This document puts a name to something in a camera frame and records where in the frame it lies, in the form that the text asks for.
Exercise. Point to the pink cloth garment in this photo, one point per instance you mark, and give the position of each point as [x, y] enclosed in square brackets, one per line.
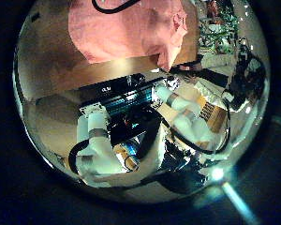
[125, 31]

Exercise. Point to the tan box with black stripes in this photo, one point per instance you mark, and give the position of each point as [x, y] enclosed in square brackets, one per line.
[214, 115]

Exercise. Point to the control box with blue lights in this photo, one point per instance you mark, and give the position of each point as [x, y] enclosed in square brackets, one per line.
[128, 100]

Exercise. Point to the black device with teal light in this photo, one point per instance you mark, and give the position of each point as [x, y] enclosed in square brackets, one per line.
[128, 128]

